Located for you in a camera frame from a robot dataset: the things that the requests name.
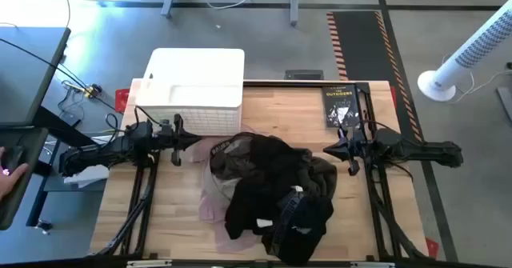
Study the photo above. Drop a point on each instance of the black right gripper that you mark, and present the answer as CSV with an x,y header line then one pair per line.
x,y
355,150

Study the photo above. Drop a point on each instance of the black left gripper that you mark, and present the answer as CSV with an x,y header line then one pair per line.
x,y
177,140

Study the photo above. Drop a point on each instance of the grey-brown sweatshirt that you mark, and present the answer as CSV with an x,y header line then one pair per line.
x,y
320,176

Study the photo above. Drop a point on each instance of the grey mesh Bauer garment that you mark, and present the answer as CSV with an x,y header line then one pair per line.
x,y
220,180

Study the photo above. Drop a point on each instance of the pink garment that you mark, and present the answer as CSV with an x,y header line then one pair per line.
x,y
212,214

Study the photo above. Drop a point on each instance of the black garment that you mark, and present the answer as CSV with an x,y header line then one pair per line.
x,y
260,188

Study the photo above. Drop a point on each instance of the black shorts with white logo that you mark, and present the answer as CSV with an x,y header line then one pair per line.
x,y
308,240

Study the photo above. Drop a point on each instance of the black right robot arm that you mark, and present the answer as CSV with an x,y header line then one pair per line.
x,y
416,150

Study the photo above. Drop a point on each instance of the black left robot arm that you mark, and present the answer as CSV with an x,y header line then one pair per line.
x,y
116,148

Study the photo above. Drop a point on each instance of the black paperback book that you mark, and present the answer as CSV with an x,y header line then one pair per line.
x,y
341,106

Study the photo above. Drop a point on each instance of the white plastic laundry basket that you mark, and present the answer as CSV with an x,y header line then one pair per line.
x,y
192,88

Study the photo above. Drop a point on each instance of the black box behind table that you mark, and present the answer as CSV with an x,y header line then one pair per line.
x,y
304,74

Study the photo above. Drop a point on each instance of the white printed paper bag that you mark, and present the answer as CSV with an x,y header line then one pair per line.
x,y
90,176

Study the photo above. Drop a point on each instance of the black mat with orange stripes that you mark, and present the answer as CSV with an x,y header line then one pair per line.
x,y
360,44

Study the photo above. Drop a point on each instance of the black desk stand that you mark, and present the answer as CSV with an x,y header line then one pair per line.
x,y
60,130

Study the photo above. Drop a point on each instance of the white tower fan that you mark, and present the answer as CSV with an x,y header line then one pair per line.
x,y
460,66

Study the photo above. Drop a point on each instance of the black computer mouse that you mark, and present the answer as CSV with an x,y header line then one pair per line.
x,y
14,158

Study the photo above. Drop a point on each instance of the grey desk top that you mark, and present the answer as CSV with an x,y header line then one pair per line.
x,y
24,76

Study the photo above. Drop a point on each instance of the person's hand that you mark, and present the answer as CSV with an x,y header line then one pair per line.
x,y
10,182

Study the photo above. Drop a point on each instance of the black desk mat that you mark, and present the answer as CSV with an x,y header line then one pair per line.
x,y
16,210

